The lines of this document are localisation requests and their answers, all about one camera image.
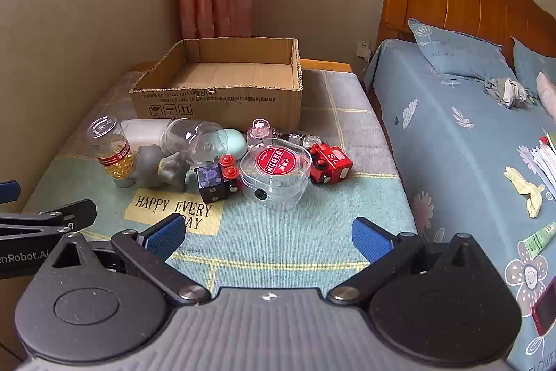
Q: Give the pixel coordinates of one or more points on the small pink bottle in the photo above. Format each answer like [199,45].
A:
[259,132]

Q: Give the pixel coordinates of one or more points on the pale pink cloth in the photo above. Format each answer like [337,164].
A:
[548,93]

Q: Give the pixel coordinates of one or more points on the clear plastic box red label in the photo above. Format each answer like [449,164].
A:
[273,190]

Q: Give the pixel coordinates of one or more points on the clear bottle of yellow capsules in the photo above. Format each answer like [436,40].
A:
[114,156]

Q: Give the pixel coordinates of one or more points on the black toy train red wheels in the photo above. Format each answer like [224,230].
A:
[211,182]

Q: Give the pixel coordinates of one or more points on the green tube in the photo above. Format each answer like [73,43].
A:
[538,243]

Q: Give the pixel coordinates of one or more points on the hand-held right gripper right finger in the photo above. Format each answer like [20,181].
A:
[369,239]

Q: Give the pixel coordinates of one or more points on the grey animal toy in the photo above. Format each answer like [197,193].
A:
[150,167]

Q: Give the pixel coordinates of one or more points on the white wall socket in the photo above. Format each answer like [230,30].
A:
[363,50]

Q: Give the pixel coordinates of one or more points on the pale yellow glove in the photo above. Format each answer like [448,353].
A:
[527,188]

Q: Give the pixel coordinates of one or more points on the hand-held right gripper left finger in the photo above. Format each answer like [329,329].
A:
[167,232]

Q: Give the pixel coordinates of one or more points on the blue flower-print pillow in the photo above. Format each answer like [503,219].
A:
[460,49]
[532,64]

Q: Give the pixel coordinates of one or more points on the red phone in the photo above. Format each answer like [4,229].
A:
[546,310]

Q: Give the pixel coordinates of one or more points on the clear round plastic jar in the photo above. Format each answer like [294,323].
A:
[204,140]

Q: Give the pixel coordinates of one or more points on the grey crumpled cloth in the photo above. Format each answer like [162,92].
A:
[508,93]

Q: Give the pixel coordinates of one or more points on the mint green egg-shaped toy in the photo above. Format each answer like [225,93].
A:
[237,140]

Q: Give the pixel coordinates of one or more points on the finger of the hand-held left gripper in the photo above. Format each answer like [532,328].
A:
[65,214]
[8,191]

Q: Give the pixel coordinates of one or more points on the blue flower-print bed sheet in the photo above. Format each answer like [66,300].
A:
[456,153]

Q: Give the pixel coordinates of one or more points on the cardboard box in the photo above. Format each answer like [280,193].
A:
[217,106]

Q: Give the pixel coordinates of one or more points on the small silver black toy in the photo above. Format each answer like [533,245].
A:
[299,137]

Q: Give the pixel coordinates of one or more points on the white plastic container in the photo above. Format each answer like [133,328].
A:
[143,133]

